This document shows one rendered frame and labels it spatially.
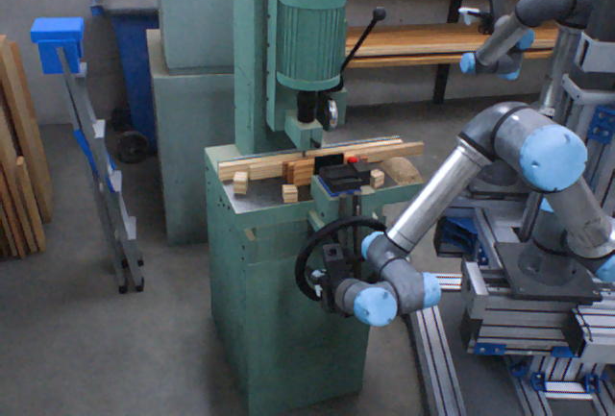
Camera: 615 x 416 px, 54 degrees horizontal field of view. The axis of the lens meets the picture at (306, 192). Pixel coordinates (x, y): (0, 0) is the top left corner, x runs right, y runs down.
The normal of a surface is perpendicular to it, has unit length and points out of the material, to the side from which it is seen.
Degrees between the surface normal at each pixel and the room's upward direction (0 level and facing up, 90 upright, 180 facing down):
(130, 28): 95
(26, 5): 90
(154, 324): 1
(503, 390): 0
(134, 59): 95
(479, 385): 0
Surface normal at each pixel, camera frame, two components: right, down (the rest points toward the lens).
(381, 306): 0.33, 0.03
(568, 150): 0.27, 0.44
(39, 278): 0.05, -0.84
